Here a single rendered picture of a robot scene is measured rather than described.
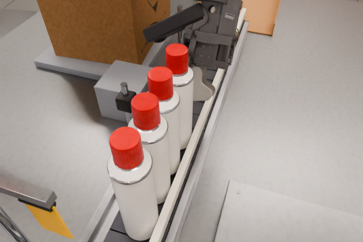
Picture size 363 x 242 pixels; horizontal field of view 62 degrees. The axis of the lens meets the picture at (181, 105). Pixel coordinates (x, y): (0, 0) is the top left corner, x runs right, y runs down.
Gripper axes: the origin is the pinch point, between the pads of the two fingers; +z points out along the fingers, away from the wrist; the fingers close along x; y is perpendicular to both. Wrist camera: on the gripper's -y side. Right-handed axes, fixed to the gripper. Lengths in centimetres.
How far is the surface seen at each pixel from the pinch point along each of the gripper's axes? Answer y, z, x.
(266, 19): 11, -20, 54
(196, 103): 1.0, 1.2, 8.8
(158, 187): 2.1, 8.5, -14.8
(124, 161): 1.2, -0.1, -26.0
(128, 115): -8.8, 3.2, -3.2
